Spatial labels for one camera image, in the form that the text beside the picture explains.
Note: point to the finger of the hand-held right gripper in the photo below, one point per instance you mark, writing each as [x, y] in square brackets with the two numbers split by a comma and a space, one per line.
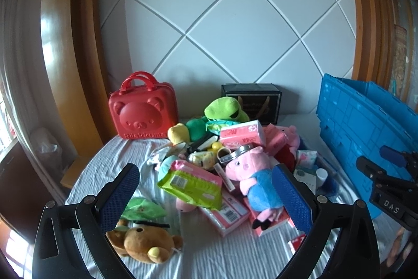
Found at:
[393, 155]
[375, 169]

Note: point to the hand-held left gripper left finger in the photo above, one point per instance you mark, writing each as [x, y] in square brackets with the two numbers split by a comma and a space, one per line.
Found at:
[120, 197]

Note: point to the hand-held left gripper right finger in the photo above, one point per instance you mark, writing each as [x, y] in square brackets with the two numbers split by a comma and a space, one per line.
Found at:
[294, 197]

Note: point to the white cup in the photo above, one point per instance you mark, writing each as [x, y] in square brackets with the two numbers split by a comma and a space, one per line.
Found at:
[321, 177]

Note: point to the blue plastic crate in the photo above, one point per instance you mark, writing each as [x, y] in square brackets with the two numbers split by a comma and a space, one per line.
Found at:
[359, 122]

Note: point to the barcoded pink-edged tissue pack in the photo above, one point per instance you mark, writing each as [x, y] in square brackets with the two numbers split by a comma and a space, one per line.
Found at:
[225, 217]

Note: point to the white packet with green label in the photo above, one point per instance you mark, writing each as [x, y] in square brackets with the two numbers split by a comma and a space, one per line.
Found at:
[305, 179]

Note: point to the green leaf plush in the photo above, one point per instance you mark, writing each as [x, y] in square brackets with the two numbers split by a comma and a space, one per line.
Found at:
[143, 208]

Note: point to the white striped bed sheet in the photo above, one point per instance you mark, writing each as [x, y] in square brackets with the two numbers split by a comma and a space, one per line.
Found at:
[98, 164]

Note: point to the floral tissue packet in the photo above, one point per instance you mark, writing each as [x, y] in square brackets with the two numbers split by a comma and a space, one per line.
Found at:
[307, 158]

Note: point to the small red white packet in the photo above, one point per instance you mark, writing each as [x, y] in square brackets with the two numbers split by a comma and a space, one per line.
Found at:
[296, 243]

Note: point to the pig plush in blue shirt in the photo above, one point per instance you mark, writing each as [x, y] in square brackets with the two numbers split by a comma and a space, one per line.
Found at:
[253, 174]

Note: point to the brown bear plush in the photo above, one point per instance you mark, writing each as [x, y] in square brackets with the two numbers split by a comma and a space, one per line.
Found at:
[143, 241]

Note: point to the wooden bedside table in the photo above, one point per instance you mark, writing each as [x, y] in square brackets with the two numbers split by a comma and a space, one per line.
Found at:
[75, 174]

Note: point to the light blue plush toy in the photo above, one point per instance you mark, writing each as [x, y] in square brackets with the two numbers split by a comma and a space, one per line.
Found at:
[168, 164]

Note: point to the pig plush in red dress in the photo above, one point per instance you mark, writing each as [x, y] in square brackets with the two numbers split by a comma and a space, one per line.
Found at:
[292, 138]

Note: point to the pink round toy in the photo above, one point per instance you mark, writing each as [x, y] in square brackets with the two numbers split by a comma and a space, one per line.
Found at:
[185, 205]

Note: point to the pink tube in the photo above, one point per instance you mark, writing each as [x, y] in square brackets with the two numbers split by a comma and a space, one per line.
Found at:
[225, 177]

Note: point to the metal tin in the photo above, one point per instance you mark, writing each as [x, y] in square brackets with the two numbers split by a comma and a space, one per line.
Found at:
[236, 153]

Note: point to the green and pink wipes pack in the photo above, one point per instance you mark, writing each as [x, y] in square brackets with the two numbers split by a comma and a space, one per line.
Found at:
[192, 184]

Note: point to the pink printed tissue pack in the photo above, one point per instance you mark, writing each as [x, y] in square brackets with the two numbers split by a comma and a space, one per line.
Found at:
[243, 133]

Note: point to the yellow plush toy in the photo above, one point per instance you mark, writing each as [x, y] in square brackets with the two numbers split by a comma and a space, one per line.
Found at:
[178, 133]

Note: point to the red bear suitcase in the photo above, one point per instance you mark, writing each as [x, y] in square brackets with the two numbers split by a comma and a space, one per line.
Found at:
[140, 112]

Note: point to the clear plastic bag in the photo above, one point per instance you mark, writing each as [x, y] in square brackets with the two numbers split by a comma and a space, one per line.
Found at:
[47, 148]

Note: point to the yellow patterned pouch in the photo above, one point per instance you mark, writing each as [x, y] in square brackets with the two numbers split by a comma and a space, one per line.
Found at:
[203, 158]

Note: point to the hanging patterned tapestry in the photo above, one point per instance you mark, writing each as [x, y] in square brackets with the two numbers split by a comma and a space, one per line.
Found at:
[400, 63]

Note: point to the dark green plush toy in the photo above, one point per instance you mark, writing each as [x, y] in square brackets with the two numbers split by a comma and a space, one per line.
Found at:
[197, 130]

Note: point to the teal yellow cloth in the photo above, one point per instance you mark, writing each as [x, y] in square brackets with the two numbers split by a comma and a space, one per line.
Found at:
[218, 126]

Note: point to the black gift box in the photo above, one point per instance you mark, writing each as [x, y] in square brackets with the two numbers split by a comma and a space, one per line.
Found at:
[261, 96]

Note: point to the green frog plush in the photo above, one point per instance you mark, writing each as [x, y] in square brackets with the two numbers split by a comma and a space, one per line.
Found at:
[225, 109]

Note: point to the wooden headboard post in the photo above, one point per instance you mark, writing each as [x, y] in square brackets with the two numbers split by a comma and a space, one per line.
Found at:
[75, 37]
[365, 4]

